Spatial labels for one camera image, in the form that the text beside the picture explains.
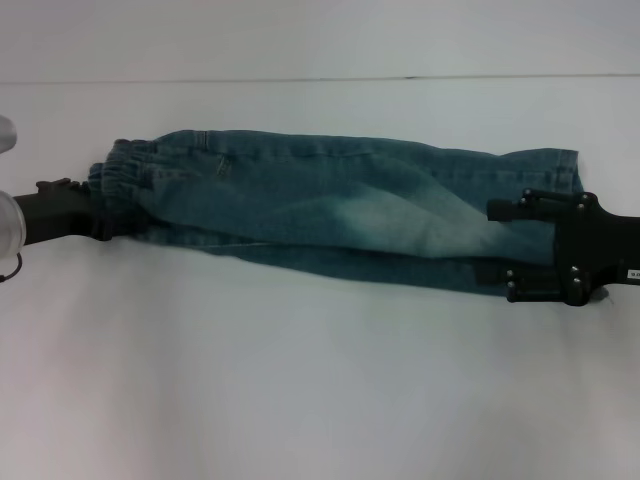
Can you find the blue denim shorts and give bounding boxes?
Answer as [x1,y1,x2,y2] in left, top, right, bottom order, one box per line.
[87,128,609,306]

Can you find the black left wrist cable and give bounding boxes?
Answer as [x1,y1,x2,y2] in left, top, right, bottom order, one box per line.
[0,252,24,284]

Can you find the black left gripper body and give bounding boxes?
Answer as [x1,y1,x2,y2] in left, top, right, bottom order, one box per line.
[13,178,101,246]

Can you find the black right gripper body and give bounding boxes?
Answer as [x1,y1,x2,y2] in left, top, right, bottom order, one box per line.
[553,192,640,306]

